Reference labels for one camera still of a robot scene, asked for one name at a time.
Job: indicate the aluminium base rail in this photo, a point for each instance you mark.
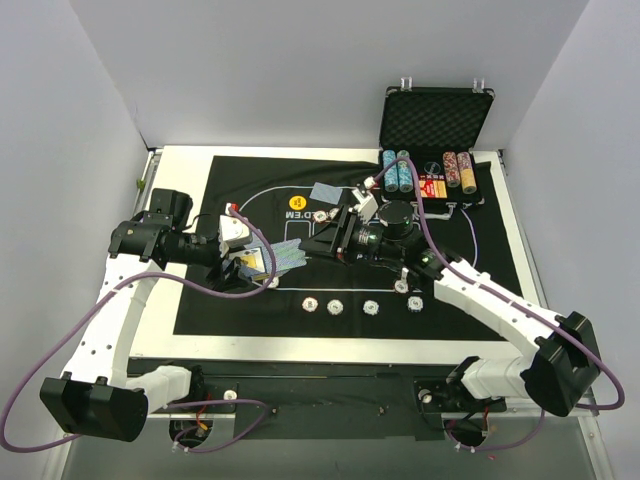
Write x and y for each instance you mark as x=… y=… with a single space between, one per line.
x=79 y=405

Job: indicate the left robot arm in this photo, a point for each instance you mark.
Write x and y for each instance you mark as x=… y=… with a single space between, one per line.
x=133 y=268

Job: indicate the blue white chip stack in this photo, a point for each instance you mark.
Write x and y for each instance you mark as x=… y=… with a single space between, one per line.
x=370 y=307

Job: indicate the blue chip row left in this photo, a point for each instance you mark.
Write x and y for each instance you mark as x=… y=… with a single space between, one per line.
x=391 y=177

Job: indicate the black poker table mat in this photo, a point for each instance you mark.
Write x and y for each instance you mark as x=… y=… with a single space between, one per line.
x=262 y=188

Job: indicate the clear round button in case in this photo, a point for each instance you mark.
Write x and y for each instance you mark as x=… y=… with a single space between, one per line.
x=432 y=168

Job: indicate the grey white chip stack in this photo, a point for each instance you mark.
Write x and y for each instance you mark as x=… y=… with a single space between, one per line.
x=335 y=307

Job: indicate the tan chip row in case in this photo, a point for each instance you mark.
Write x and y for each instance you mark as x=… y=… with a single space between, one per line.
x=467 y=176

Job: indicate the blue chip row right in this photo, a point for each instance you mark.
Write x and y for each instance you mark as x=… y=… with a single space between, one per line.
x=405 y=178

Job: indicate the blue chip row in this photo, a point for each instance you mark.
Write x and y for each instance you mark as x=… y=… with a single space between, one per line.
x=391 y=177
x=405 y=178

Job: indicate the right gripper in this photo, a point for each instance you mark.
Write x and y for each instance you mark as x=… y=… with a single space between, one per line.
x=343 y=235

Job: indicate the red chip row in case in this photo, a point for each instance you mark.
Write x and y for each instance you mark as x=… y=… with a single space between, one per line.
x=451 y=170

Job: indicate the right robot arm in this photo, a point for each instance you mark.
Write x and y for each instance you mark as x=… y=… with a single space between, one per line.
x=558 y=355

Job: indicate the red orange card deck box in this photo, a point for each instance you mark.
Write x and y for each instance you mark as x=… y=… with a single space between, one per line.
x=433 y=189

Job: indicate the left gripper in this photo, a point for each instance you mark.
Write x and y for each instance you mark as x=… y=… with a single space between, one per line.
x=228 y=270

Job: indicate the black poker chip case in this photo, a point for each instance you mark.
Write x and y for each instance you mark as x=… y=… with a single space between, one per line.
x=428 y=121

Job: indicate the red white chip stack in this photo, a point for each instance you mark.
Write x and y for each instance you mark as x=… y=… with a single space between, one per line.
x=310 y=304

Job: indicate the blue playing card deck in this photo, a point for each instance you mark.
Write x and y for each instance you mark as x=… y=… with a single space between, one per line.
x=252 y=263

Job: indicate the yellow dealer button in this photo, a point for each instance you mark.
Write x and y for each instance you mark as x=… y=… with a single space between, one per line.
x=297 y=203

